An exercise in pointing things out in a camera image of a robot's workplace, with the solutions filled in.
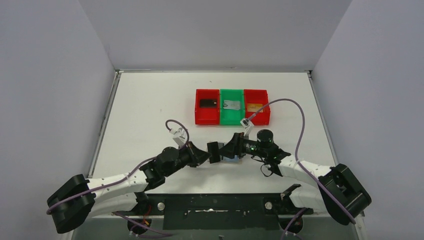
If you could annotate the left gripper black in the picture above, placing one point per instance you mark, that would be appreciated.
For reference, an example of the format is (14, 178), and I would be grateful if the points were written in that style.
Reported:
(193, 156)

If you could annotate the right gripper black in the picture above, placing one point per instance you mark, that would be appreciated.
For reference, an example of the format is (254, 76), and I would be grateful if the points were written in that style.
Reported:
(235, 147)

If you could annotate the beige card holder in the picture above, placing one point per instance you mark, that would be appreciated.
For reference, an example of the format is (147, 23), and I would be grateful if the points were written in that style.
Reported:
(234, 160)

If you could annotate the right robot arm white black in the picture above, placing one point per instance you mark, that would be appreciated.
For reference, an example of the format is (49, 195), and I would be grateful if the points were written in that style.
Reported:
(341, 194)

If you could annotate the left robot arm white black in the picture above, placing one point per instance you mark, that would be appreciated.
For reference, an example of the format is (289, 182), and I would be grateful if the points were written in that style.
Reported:
(80, 197)

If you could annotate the gold card in bin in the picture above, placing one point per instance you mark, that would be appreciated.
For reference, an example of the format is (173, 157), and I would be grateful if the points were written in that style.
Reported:
(254, 107)

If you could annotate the silver card in bin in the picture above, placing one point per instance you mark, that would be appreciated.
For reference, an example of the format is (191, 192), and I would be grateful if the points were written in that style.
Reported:
(231, 105)

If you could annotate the black card in bin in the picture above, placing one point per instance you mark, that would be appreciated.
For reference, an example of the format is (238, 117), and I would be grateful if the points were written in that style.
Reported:
(208, 103)

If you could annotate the green bin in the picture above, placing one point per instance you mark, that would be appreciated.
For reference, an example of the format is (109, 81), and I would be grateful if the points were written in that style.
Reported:
(231, 117)

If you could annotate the right red bin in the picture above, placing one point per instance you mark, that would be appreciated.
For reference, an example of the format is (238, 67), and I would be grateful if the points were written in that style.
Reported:
(254, 99)

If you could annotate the red bin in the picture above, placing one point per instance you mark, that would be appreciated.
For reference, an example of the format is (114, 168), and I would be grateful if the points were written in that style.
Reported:
(254, 99)
(207, 117)

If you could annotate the left red bin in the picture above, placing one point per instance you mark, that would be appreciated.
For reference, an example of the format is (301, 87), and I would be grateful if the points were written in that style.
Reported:
(207, 117)

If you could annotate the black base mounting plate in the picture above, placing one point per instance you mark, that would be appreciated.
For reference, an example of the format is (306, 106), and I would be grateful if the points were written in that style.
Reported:
(217, 211)

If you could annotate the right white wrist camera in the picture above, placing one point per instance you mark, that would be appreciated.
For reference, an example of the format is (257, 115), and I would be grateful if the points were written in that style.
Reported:
(246, 123)

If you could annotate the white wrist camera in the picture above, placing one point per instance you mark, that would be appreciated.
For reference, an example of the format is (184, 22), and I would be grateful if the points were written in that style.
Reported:
(179, 136)
(246, 123)

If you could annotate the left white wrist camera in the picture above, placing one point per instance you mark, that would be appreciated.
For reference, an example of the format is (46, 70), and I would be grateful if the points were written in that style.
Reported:
(179, 136)

